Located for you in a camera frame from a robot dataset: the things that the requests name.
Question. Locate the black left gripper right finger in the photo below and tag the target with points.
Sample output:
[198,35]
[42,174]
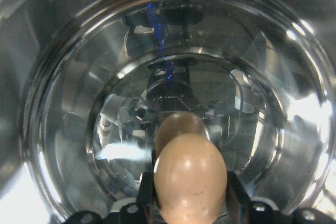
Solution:
[236,196]

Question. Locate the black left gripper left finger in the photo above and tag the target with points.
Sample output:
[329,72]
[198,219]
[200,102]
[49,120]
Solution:
[145,195]

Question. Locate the brown egg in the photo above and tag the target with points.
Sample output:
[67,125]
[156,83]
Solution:
[190,180]

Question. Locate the pale green electric pot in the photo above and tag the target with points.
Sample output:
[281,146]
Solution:
[85,85]

